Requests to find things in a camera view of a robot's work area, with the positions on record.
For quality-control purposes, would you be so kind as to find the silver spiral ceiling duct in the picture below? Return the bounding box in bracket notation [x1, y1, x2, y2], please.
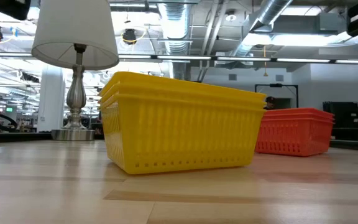
[157, 2, 193, 80]

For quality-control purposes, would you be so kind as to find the orange plastic slotted basket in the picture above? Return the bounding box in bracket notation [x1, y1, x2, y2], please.
[263, 108, 336, 118]
[255, 115, 335, 157]
[262, 111, 336, 123]

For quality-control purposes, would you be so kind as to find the black machine stand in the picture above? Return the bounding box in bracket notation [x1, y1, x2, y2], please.
[323, 101, 358, 141]

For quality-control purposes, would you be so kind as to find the table lamp with white shade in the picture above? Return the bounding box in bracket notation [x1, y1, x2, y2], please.
[31, 0, 120, 142]

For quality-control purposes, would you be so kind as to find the slanted silver ceiling duct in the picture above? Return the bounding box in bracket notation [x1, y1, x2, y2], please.
[228, 0, 293, 57]

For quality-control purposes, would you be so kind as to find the white building column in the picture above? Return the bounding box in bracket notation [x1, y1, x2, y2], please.
[37, 64, 66, 133]

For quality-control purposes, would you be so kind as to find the person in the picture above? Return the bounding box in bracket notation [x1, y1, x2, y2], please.
[263, 96, 278, 111]

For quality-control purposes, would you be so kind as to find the yellow plastic slotted basket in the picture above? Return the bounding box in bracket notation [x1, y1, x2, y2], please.
[99, 81, 267, 107]
[99, 71, 267, 103]
[99, 92, 266, 175]

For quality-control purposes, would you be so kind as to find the black gantry frame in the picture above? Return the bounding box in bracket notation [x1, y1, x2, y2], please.
[254, 83, 300, 110]

